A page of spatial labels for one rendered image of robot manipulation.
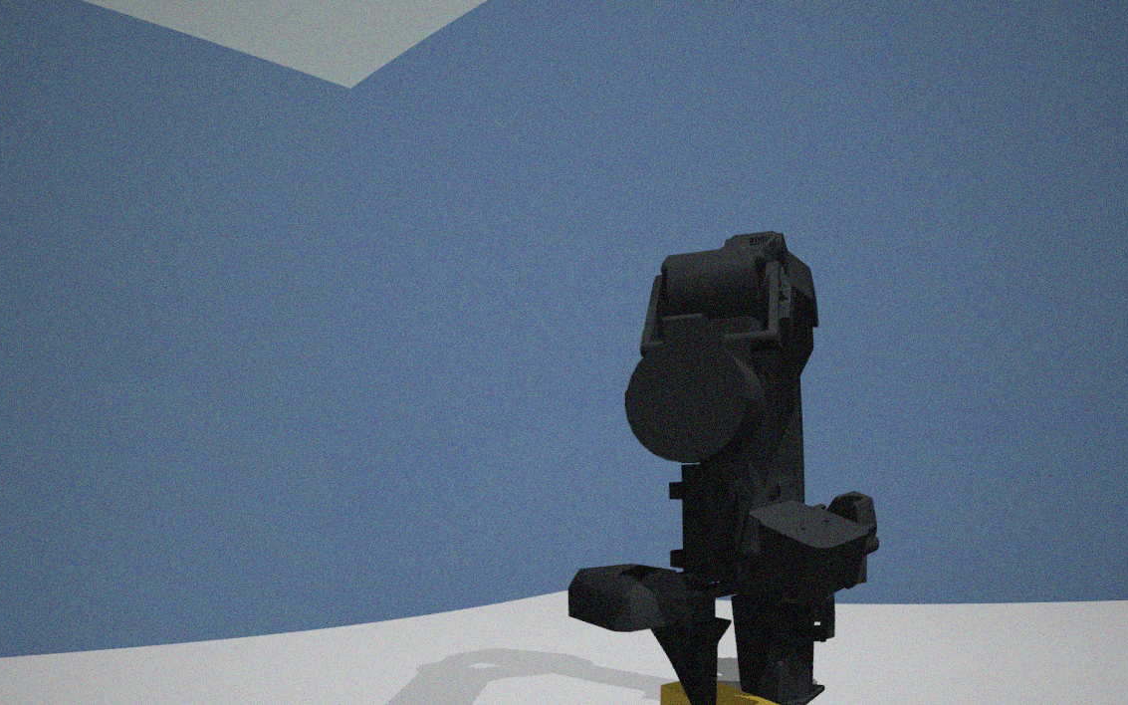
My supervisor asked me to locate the yellow bar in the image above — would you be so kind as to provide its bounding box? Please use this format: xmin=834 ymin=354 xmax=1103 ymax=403
xmin=660 ymin=681 xmax=779 ymax=705

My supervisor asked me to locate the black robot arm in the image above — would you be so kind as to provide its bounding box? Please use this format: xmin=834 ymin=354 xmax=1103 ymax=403
xmin=625 ymin=231 xmax=879 ymax=705

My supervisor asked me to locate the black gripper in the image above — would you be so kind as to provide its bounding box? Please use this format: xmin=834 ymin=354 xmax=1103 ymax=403
xmin=569 ymin=459 xmax=822 ymax=705

